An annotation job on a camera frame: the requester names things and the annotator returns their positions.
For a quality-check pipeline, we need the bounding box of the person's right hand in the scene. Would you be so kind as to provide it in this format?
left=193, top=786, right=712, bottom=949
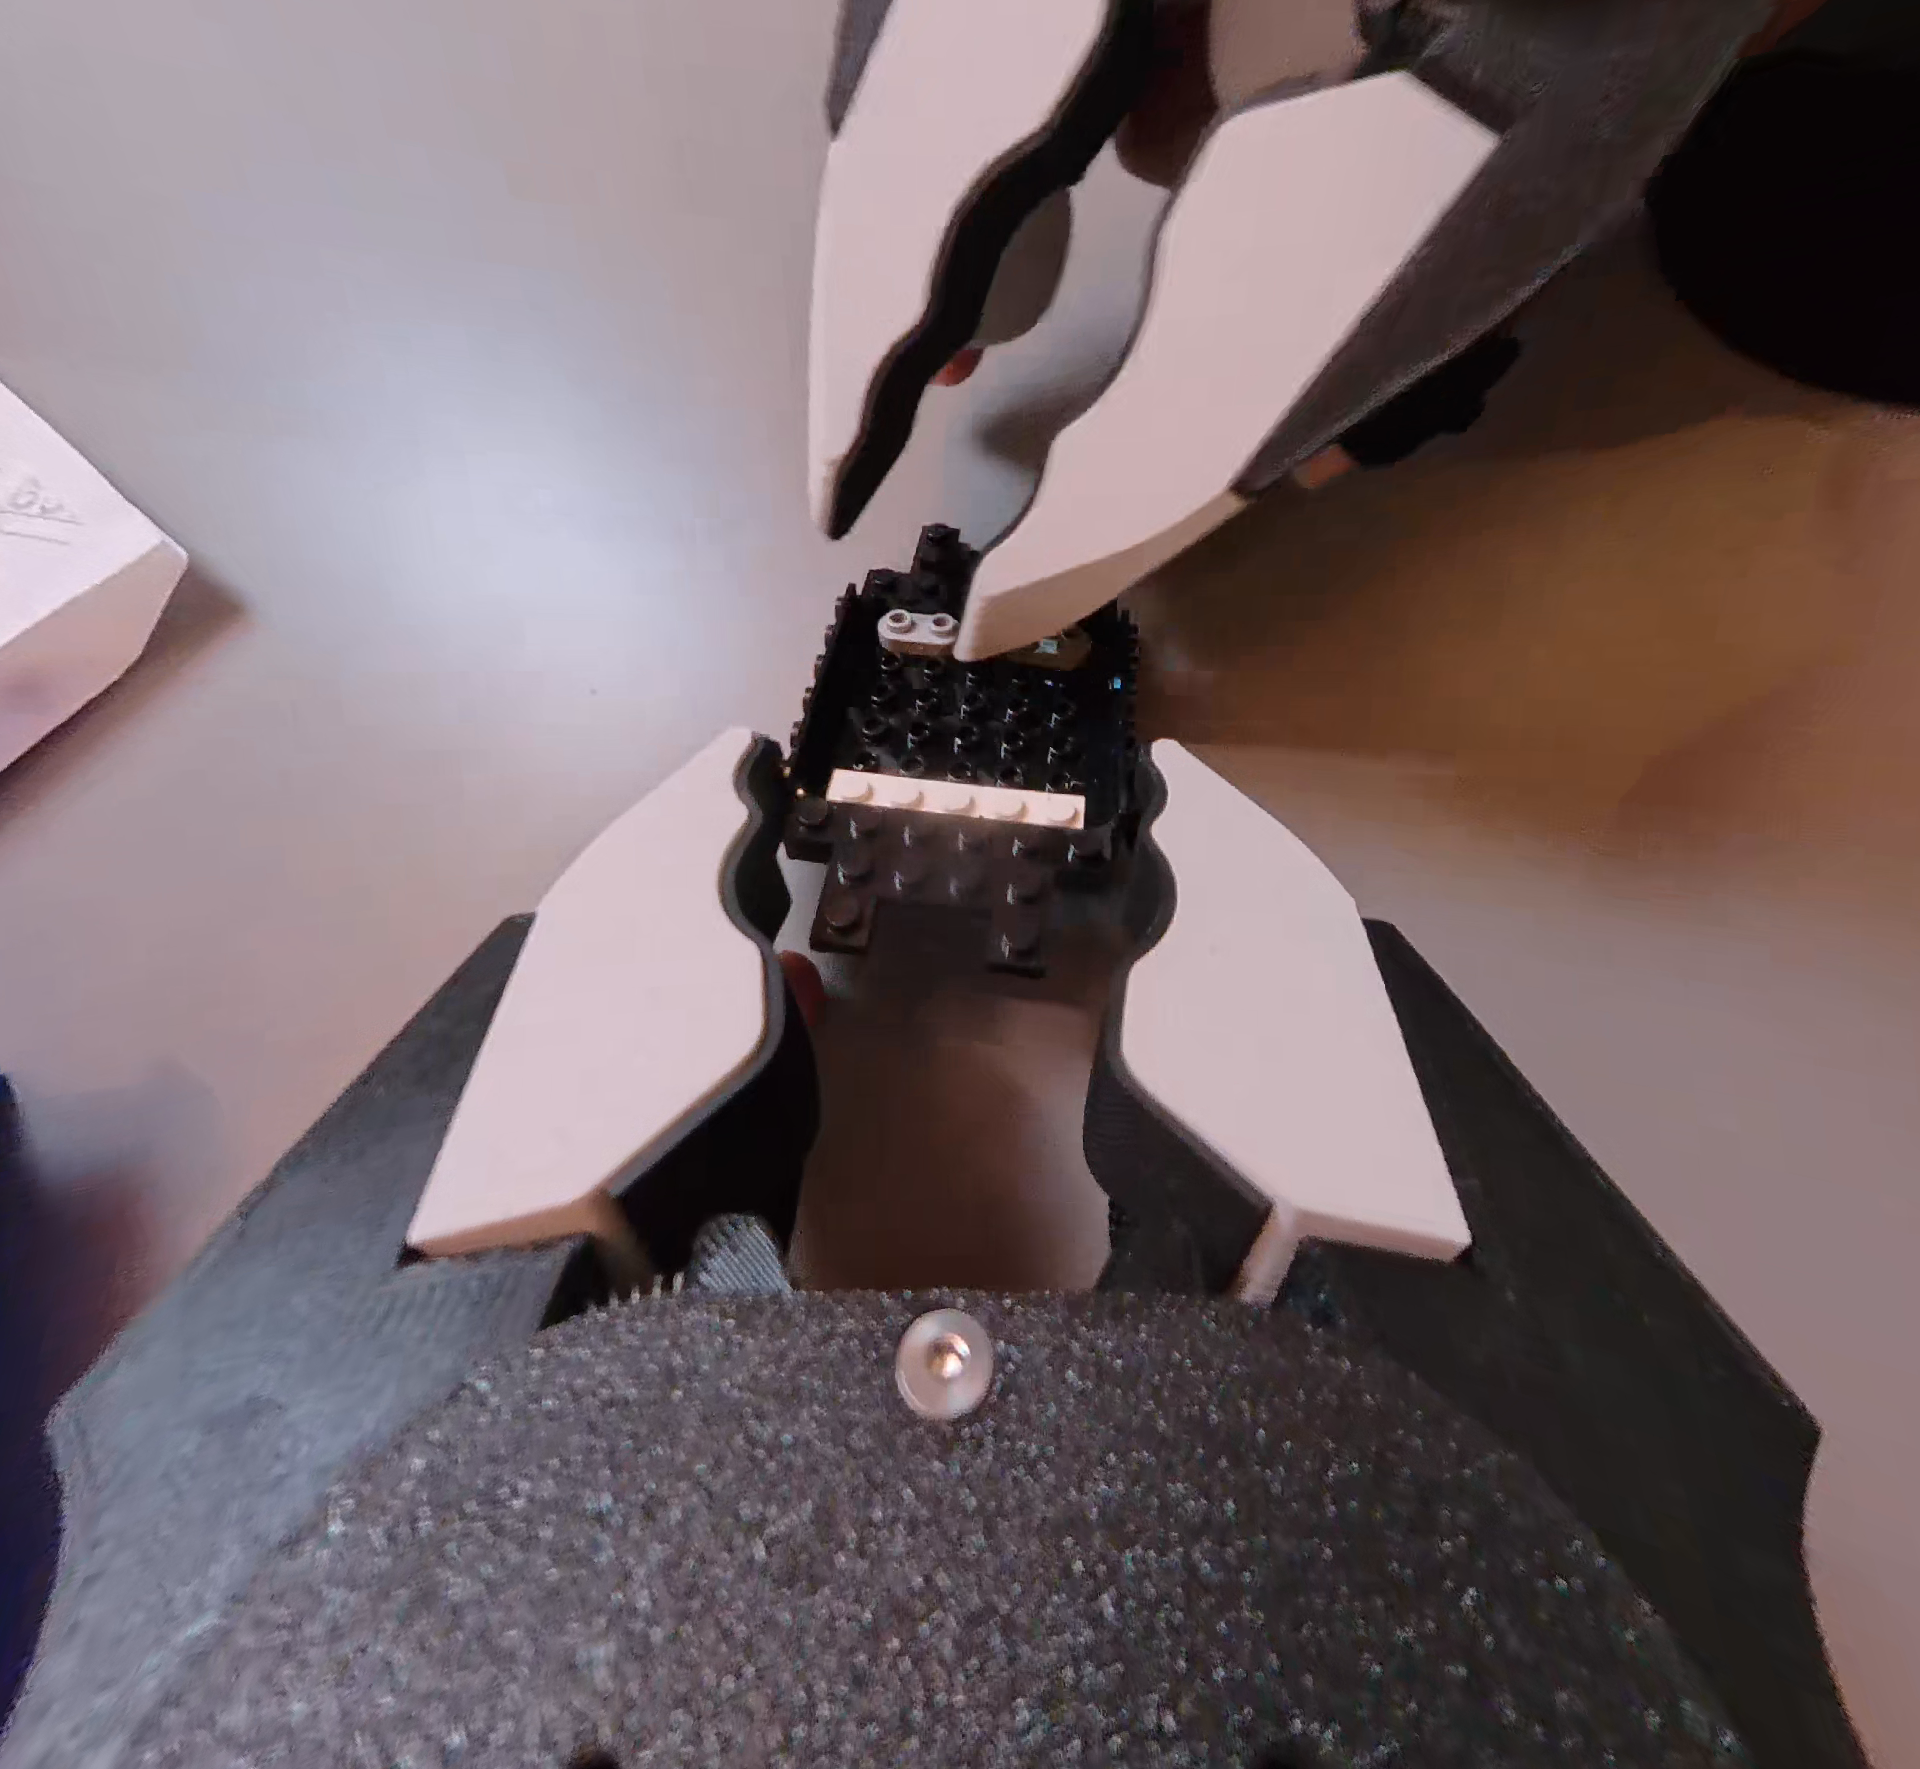
left=1116, top=15, right=1232, bottom=187

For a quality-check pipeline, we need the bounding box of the white printed paper bag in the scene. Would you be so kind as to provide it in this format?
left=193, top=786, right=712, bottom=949
left=0, top=382, right=189, bottom=773

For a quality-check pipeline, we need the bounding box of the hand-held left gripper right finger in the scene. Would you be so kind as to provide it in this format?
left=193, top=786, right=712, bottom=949
left=1088, top=741, right=1474, bottom=1305

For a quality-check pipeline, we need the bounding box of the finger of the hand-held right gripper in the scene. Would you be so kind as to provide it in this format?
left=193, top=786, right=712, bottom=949
left=812, top=0, right=1116, bottom=539
left=955, top=74, right=1502, bottom=667

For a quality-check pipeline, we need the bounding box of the black lego car chassis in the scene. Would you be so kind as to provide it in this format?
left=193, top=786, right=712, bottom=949
left=788, top=524, right=1156, bottom=977

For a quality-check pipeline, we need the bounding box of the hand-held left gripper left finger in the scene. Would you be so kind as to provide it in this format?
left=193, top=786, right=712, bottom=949
left=407, top=728, right=812, bottom=1261

